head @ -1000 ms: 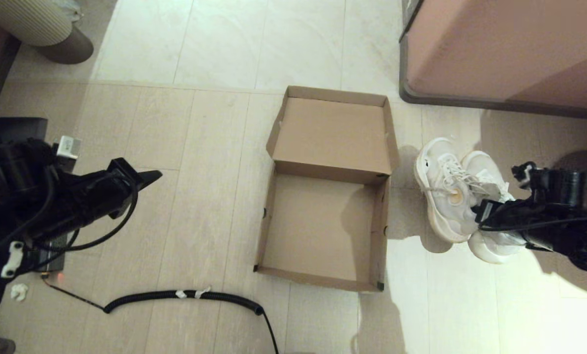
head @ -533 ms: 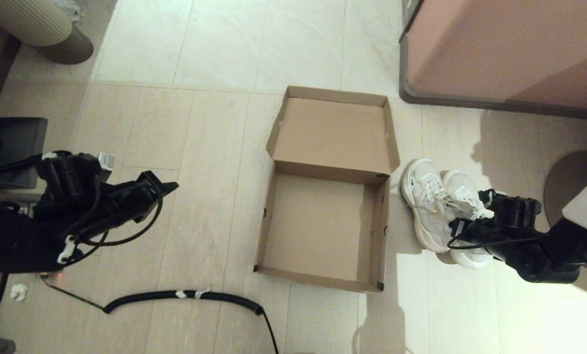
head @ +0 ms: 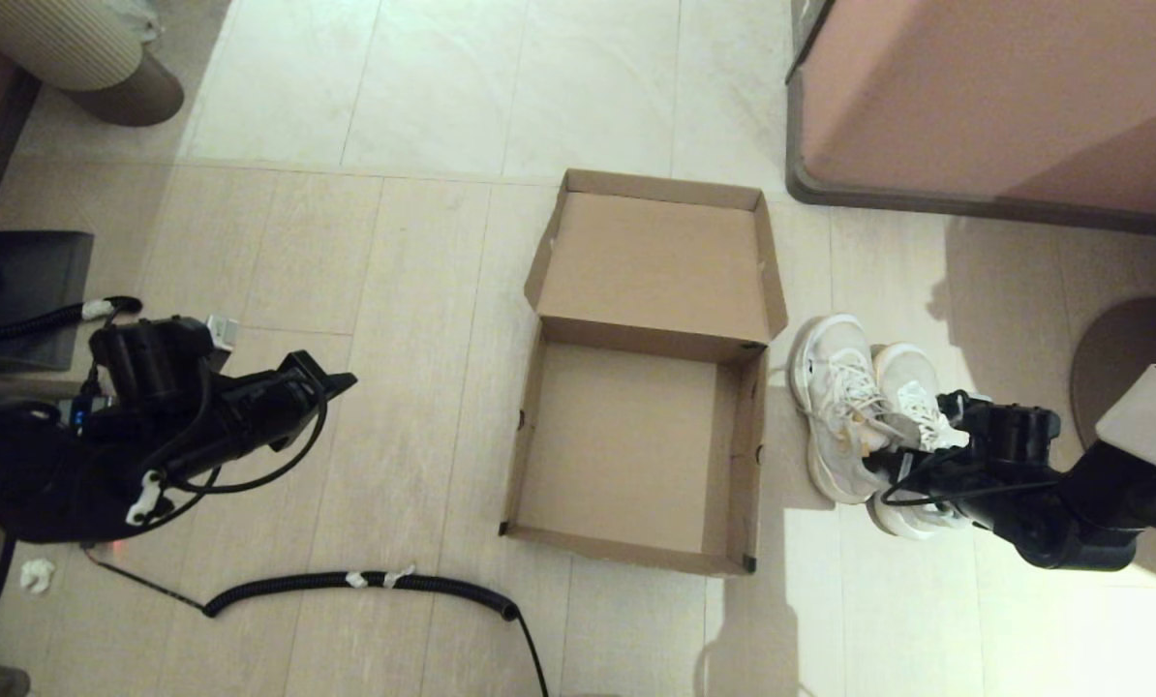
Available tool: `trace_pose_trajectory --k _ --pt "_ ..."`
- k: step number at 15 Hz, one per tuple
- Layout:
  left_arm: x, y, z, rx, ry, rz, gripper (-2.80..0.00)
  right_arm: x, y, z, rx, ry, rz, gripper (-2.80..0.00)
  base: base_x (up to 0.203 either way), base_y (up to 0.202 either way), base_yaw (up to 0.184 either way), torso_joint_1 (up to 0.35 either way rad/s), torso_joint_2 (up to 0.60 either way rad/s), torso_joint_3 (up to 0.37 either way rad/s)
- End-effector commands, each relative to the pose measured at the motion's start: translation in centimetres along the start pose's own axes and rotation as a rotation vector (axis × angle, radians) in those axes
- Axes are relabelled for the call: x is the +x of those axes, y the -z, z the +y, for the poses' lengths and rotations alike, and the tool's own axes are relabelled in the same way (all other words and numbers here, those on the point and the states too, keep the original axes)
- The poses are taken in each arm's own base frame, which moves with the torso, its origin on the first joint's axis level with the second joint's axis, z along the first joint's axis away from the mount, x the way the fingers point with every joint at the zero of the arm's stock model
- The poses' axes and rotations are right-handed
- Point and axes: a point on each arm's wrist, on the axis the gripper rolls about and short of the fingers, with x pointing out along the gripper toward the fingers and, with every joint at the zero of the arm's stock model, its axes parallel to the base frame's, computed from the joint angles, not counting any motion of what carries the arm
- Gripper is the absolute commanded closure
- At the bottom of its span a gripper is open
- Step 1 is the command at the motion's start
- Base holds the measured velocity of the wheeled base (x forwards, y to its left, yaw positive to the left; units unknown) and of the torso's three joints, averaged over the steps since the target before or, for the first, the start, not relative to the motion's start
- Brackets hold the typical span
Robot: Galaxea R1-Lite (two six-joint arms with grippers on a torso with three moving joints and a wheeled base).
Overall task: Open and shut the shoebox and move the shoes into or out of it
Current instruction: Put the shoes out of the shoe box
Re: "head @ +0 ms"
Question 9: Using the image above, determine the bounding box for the black coiled cable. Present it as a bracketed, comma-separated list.
[79, 544, 552, 697]

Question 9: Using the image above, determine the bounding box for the ribbed beige round bin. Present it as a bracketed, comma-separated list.
[0, 0, 187, 128]

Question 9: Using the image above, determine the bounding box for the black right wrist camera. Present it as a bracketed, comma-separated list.
[941, 390, 1063, 468]

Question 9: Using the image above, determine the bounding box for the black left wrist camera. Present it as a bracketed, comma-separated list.
[89, 315, 240, 412]

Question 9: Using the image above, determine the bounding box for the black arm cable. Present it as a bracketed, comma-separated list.
[128, 387, 330, 530]
[878, 455, 1059, 510]

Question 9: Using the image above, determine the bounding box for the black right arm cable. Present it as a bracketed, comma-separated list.
[878, 455, 1059, 510]

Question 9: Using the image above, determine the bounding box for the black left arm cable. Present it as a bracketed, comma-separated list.
[128, 387, 330, 530]

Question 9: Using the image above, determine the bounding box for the white mesh sneaker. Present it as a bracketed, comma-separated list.
[868, 342, 976, 540]
[789, 315, 914, 506]

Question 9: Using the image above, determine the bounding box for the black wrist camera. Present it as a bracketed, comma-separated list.
[941, 390, 1063, 468]
[89, 315, 240, 412]

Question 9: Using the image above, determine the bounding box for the brown round stand base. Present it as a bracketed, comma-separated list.
[1070, 295, 1156, 448]

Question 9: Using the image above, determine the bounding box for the brown cardboard shoe box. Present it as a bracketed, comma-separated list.
[499, 169, 790, 579]

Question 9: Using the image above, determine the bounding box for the black corrugated hose white tape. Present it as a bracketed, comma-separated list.
[0, 295, 145, 345]

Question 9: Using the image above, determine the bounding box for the white plastic bag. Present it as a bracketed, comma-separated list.
[113, 0, 165, 47]

